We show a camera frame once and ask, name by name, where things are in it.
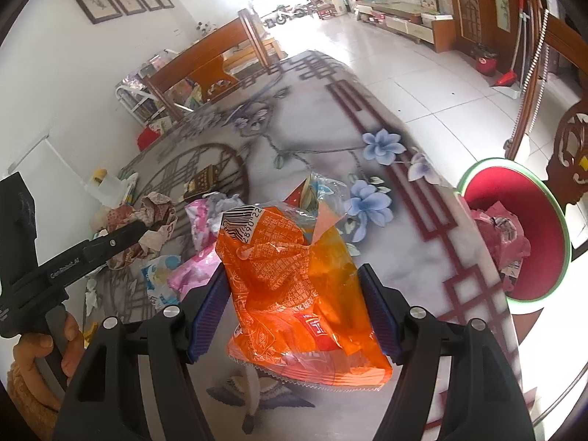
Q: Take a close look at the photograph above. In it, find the orange snack wrapper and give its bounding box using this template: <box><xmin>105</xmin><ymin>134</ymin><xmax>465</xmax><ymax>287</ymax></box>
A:
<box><xmin>216</xmin><ymin>203</ymin><xmax>392</xmax><ymax>390</ymax></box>

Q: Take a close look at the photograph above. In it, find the pink foil snack wrapper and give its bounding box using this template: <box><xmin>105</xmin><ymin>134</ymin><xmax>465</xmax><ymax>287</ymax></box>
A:
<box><xmin>168</xmin><ymin>192</ymin><xmax>243</xmax><ymax>301</ymax></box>

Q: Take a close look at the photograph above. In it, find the brown paper wad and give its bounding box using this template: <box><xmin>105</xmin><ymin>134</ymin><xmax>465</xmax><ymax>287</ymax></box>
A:
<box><xmin>89</xmin><ymin>191</ymin><xmax>179</xmax><ymax>271</ymax></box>

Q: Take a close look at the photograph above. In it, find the newspaper ball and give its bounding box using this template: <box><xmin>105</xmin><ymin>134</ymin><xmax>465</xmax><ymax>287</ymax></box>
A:
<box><xmin>470</xmin><ymin>201</ymin><xmax>531</xmax><ymax>294</ymax></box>

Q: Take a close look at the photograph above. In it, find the left hand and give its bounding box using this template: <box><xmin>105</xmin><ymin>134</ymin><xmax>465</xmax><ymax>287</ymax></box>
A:
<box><xmin>13</xmin><ymin>313</ymin><xmax>85</xmax><ymax>411</ymax></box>

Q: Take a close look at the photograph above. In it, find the white blue plastic wrapper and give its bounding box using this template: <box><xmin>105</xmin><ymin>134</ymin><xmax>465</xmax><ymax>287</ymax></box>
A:
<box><xmin>140</xmin><ymin>255</ymin><xmax>182</xmax><ymax>312</ymax></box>

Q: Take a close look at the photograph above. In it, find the white foam block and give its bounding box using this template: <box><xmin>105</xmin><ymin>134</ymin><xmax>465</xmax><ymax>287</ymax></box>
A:
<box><xmin>85</xmin><ymin>168</ymin><xmax>126</xmax><ymax>208</ymax></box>

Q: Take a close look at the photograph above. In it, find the red basin green rim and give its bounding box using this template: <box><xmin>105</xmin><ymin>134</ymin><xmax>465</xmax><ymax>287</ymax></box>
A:
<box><xmin>458</xmin><ymin>157</ymin><xmax>571</xmax><ymax>313</ymax></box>

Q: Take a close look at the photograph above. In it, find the dark cigarette box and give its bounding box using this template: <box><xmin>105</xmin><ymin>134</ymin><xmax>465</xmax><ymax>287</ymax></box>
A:
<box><xmin>182</xmin><ymin>164</ymin><xmax>219</xmax><ymax>203</ymax></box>

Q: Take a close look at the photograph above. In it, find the floral patterned tablecloth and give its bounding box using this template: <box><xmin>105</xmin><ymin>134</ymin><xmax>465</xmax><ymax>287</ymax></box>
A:
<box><xmin>82</xmin><ymin>50</ymin><xmax>526</xmax><ymax>441</ymax></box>

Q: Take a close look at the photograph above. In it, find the carved wooden chair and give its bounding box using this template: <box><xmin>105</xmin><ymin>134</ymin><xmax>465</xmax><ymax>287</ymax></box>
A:
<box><xmin>503</xmin><ymin>0</ymin><xmax>588</xmax><ymax>258</ymax></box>

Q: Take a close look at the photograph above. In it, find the wooden bench chair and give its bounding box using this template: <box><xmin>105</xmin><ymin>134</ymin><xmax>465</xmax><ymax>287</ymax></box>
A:
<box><xmin>141</xmin><ymin>9</ymin><xmax>286</xmax><ymax>122</ymax></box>

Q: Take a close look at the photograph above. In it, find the red bucket on floor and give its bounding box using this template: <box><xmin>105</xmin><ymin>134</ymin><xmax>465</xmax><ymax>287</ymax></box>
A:
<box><xmin>472</xmin><ymin>46</ymin><xmax>497</xmax><ymax>77</ymax></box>

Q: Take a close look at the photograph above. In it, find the low tv cabinet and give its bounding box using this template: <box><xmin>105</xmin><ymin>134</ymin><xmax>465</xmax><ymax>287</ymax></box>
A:
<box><xmin>354</xmin><ymin>0</ymin><xmax>456</xmax><ymax>53</ymax></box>

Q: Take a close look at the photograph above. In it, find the white wire magazine rack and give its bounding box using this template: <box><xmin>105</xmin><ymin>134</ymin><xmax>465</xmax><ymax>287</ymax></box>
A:
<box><xmin>115</xmin><ymin>84</ymin><xmax>168</xmax><ymax>128</ymax></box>

